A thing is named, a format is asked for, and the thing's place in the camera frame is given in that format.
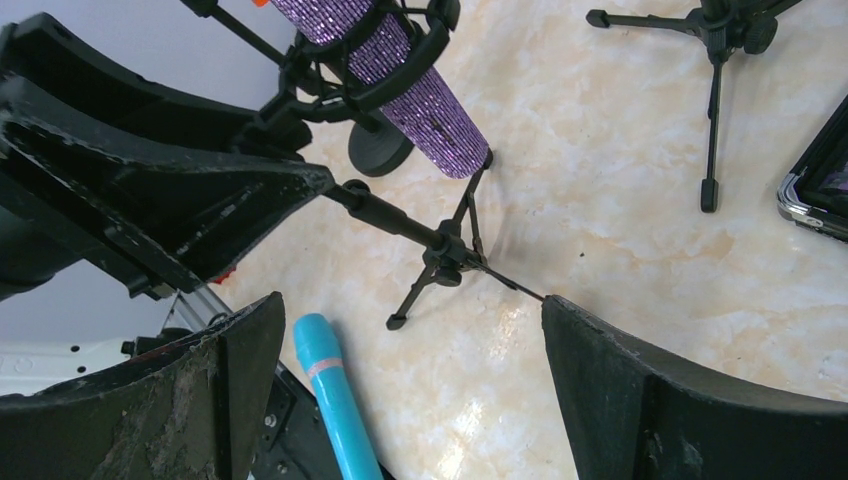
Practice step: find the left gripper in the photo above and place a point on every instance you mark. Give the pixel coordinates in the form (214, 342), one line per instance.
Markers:
(136, 161)

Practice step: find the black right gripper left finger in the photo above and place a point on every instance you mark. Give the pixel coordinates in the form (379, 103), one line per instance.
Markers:
(191, 409)

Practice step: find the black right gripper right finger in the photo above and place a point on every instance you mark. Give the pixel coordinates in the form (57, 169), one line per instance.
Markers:
(633, 410)

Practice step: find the black tripod shock-mount stand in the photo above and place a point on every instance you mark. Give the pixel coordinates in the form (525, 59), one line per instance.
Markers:
(447, 256)

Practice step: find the black round-base mic stand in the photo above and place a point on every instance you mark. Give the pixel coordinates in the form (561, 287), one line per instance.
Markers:
(316, 86)

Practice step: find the purple glitter microphone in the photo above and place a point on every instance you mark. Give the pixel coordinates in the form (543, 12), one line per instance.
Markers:
(385, 51)

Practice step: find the black tripod stand with clip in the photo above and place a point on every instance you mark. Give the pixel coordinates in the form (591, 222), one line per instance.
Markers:
(723, 27)

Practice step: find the teal toy microphone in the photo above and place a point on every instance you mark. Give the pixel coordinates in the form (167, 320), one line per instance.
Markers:
(319, 353)

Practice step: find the black poker chip case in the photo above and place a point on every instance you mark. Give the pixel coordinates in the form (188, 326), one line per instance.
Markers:
(813, 195)

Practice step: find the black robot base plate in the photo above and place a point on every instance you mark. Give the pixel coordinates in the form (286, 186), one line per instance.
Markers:
(293, 443)

